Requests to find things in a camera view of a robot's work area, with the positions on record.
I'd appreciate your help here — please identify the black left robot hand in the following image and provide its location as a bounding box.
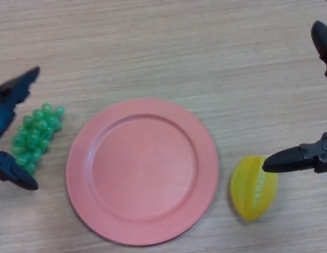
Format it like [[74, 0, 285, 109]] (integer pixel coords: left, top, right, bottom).
[[0, 65, 41, 191]]

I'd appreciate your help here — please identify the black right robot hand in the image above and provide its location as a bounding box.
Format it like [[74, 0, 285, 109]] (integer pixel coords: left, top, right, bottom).
[[262, 0, 327, 174]]

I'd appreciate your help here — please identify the green grape bunch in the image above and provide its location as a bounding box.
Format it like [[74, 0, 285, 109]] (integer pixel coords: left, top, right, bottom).
[[11, 103, 66, 178]]

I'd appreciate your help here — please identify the pink round plate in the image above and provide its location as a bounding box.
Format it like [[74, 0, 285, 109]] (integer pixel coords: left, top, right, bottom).
[[65, 98, 219, 240]]

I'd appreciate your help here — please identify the yellow starfruit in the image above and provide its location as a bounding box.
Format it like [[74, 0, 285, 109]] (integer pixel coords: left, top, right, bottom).
[[230, 155, 279, 221]]

